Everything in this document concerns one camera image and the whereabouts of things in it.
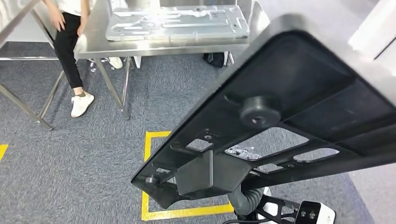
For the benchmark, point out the black plastic plate bracket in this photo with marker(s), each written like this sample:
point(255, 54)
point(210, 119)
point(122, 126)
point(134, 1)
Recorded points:
point(294, 68)

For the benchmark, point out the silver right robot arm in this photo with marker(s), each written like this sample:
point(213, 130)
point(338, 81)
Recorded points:
point(255, 201)

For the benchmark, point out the machined aluminium plate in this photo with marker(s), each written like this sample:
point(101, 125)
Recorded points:
point(185, 28)

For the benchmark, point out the person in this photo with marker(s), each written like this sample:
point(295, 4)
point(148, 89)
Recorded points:
point(66, 46)

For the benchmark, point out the steel side table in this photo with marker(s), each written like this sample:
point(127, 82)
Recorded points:
point(31, 58)

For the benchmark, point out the stainless steel workbench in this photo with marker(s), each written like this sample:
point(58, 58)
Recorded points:
point(99, 43)

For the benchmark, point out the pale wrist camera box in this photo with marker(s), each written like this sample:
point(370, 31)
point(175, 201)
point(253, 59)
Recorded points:
point(312, 213)

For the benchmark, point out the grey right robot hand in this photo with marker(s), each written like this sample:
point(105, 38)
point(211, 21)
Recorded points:
point(243, 153)

